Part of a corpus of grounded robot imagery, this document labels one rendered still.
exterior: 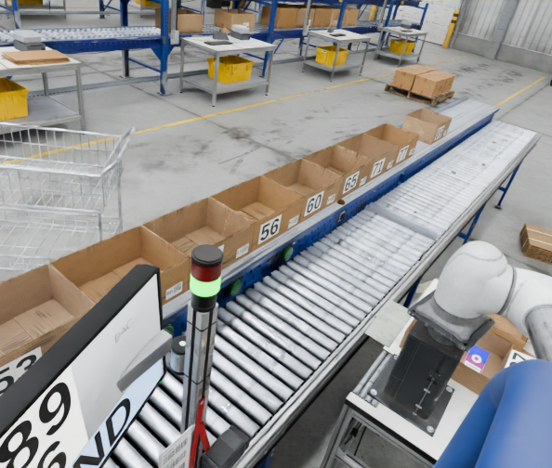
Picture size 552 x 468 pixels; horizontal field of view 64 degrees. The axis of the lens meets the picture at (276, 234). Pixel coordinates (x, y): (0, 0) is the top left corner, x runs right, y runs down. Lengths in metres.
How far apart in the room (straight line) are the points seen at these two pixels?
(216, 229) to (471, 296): 1.22
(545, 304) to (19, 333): 1.61
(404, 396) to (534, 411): 1.57
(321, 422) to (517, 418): 2.41
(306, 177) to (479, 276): 1.53
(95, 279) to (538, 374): 1.77
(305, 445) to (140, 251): 1.29
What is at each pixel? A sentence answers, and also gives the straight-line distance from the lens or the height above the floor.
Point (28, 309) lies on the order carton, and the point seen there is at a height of 0.89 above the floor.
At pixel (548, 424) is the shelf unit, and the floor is 1.96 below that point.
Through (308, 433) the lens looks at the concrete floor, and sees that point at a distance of 2.53.
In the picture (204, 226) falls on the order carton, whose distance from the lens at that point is 2.19.
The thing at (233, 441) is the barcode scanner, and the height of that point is 1.09.
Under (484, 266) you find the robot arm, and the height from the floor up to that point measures 1.41.
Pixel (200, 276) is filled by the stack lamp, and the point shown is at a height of 1.63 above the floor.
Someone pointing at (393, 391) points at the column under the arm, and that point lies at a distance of 1.77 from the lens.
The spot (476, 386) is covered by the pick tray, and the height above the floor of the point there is 0.78.
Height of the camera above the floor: 2.09
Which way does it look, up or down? 33 degrees down
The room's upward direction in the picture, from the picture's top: 10 degrees clockwise
